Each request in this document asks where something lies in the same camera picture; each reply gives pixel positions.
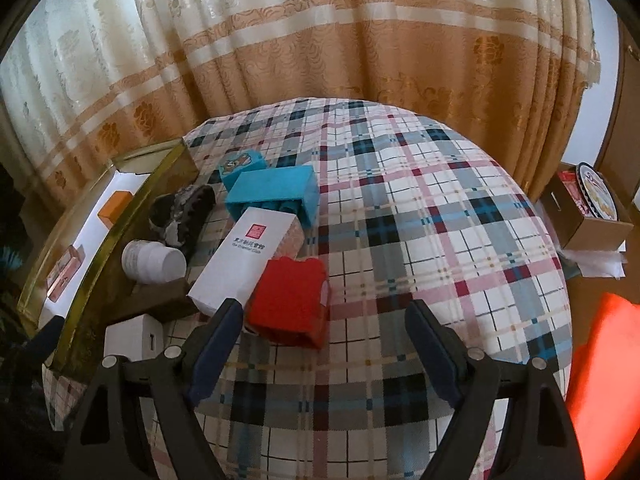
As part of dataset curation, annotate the camouflage cloth item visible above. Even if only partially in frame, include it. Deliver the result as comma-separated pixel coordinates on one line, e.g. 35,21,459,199
149,183,217,261

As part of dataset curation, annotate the brown cardboard box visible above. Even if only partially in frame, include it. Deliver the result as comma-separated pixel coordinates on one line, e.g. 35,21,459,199
542,162,635,253

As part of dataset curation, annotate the white plastic bottle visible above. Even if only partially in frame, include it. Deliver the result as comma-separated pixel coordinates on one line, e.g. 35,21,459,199
121,240,188,283

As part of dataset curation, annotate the round decorated tin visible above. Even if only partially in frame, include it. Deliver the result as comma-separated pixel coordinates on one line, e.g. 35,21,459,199
574,161,621,221

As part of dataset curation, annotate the red packet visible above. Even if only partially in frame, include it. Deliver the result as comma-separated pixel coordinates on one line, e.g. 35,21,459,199
557,170,583,206

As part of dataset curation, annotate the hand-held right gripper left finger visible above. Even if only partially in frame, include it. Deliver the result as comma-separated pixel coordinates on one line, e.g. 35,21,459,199
62,299,246,480

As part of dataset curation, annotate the blue bear print block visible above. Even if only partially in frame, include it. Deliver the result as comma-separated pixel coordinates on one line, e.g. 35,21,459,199
218,150,268,193

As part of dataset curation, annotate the plaid blanket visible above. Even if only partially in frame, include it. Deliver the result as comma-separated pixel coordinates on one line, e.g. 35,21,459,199
42,97,573,480

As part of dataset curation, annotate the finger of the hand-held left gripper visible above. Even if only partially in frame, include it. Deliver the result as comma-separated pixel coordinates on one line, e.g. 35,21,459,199
20,315,66,366

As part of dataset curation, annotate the beige floral curtain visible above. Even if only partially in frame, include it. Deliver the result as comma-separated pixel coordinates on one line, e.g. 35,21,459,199
0,0,601,211

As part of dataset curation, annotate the white paper liner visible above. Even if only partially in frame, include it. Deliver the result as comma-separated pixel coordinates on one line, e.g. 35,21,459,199
40,170,151,311

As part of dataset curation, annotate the white crumpled paper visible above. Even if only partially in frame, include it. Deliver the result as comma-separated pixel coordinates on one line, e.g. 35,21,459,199
560,247,628,281

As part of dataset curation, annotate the transparent yellow plastic bin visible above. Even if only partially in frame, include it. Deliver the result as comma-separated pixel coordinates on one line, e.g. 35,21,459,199
17,139,201,376

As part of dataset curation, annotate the white charger adapter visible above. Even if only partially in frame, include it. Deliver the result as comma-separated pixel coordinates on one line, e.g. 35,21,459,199
103,313,166,361

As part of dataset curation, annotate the large blue building block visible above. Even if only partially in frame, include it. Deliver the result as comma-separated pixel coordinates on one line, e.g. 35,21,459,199
224,165,319,228

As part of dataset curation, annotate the red building block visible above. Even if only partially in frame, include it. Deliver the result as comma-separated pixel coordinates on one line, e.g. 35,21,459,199
247,256,331,350

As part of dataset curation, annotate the white carton box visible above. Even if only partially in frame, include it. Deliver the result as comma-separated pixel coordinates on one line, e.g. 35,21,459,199
187,207,307,316

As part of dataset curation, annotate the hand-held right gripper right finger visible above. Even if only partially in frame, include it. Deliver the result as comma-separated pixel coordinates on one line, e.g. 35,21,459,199
404,300,586,480

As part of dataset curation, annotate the small pink box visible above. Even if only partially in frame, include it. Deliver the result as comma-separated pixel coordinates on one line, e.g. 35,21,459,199
46,245,85,293

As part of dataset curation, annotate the orange block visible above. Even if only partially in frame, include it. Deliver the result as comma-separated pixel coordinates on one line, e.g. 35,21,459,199
97,191,135,223

